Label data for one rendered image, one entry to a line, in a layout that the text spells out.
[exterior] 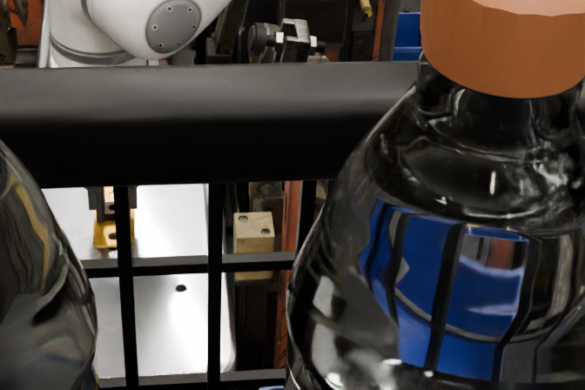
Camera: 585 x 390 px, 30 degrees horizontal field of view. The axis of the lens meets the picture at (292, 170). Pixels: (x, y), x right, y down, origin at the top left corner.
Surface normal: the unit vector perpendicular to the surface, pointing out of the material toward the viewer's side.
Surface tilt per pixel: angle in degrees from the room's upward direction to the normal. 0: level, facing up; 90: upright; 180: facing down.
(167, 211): 0
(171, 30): 89
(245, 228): 0
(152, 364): 0
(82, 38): 92
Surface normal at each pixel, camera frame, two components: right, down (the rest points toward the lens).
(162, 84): 0.05, -0.77
